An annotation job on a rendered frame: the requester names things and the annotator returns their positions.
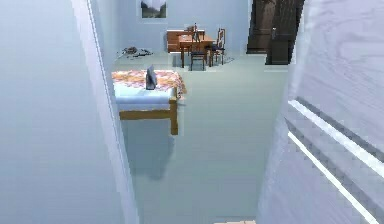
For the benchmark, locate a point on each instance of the dark brown room door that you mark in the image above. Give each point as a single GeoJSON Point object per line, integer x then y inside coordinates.
{"type": "Point", "coordinates": [276, 30]}

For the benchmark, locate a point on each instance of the grey standing calendar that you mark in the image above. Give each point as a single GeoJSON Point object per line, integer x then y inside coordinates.
{"type": "Point", "coordinates": [151, 79]}

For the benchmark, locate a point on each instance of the wooden bed with floral blanket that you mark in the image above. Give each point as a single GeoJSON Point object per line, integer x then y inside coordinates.
{"type": "Point", "coordinates": [146, 100]}

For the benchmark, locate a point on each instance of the dark seat wooden chair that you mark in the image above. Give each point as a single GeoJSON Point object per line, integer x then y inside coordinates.
{"type": "Point", "coordinates": [218, 45]}
{"type": "Point", "coordinates": [198, 55]}

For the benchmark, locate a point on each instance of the dark clutter pile on floor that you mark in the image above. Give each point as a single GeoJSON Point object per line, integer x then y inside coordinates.
{"type": "Point", "coordinates": [133, 52]}

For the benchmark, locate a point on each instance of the wooden table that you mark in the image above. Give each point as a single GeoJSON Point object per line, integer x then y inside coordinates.
{"type": "Point", "coordinates": [195, 41]}

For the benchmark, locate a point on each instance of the white room door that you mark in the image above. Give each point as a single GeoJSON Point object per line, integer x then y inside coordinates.
{"type": "Point", "coordinates": [333, 116]}

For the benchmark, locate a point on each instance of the framed landscape picture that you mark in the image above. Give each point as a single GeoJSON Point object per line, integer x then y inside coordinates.
{"type": "Point", "coordinates": [153, 8]}

